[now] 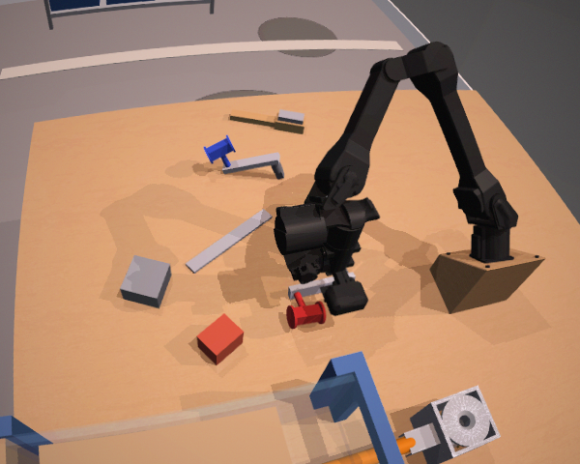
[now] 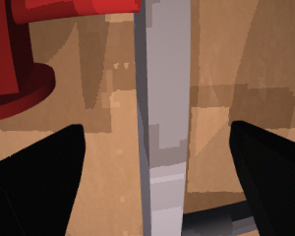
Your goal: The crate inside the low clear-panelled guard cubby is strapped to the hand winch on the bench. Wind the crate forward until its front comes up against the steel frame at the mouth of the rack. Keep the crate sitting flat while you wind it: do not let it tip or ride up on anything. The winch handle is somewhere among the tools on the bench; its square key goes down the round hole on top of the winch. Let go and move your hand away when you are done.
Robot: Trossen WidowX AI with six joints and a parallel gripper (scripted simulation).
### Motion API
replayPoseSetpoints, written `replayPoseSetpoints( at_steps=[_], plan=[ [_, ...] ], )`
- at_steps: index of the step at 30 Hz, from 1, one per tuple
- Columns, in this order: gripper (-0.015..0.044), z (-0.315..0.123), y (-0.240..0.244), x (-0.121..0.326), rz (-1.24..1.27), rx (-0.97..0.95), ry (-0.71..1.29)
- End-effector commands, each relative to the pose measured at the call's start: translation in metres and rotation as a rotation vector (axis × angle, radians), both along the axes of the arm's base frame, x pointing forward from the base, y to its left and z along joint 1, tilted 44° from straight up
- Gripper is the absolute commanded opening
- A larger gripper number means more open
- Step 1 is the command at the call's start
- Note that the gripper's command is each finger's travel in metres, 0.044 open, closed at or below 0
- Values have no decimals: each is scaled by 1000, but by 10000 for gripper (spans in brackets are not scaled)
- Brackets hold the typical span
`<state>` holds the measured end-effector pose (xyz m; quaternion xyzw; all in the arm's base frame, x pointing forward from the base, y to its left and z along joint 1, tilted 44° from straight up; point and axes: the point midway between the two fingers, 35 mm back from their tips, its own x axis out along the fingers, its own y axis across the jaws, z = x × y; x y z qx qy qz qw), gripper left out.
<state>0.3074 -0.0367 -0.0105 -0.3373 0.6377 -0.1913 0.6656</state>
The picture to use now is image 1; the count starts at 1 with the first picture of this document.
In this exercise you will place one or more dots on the blue flat bar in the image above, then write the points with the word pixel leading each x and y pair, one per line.
pixel 376 409

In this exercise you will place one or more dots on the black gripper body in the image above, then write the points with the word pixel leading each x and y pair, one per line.
pixel 346 294

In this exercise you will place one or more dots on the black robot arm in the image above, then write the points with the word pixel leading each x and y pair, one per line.
pixel 301 230

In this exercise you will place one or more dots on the grey flat bar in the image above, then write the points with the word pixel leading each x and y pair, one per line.
pixel 233 237

